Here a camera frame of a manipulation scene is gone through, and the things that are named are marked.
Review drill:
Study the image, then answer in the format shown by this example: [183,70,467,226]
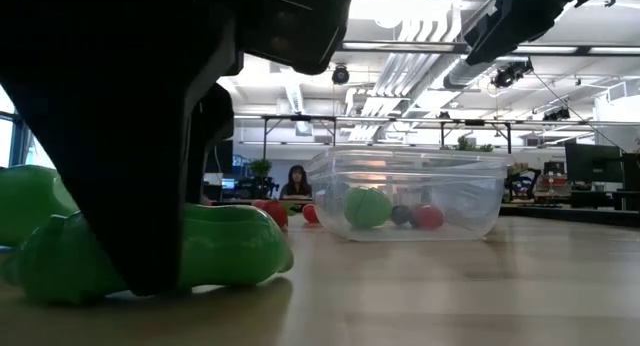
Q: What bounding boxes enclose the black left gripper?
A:
[0,0,251,295]

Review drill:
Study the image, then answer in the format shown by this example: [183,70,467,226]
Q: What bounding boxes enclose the green toy pea pod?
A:
[0,201,295,307]

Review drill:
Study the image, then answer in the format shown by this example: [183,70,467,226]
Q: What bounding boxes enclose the red toy strawberry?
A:
[251,199,296,230]

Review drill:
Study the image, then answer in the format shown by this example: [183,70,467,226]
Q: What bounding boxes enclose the green toy cabbage white veins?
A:
[0,164,80,248]

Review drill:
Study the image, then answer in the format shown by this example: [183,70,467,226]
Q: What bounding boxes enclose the clear plastic tupperware container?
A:
[304,145,517,243]

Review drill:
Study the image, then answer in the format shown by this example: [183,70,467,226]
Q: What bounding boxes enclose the pink toy berry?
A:
[410,203,445,231]

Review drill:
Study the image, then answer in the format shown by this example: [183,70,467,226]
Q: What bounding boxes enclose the smooth round green toy vegetable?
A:
[343,185,394,231]

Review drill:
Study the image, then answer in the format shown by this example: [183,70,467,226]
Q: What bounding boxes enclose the black toy cherry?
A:
[389,204,414,226]

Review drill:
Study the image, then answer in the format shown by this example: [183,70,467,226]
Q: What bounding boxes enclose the small green potted plant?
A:
[248,158,275,200]

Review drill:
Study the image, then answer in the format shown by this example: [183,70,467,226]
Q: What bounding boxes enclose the long ceiling light bar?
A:
[339,39,640,56]

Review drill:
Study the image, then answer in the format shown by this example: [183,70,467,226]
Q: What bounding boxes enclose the green artificial succulent plant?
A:
[451,134,496,154]

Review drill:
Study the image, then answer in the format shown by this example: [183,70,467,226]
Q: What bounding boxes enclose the person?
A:
[278,164,314,200]

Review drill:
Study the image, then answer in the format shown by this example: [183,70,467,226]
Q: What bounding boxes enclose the red and white equipment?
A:
[504,165,571,202]

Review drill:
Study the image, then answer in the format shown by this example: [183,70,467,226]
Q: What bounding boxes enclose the large office window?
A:
[0,83,56,170]

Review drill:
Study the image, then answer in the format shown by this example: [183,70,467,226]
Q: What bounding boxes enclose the black background rig frame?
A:
[262,114,514,161]

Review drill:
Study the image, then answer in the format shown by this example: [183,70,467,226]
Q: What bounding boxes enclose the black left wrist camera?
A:
[242,0,354,76]

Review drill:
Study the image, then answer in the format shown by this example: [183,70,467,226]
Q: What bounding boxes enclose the black aluminium table frame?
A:
[499,204,640,228]

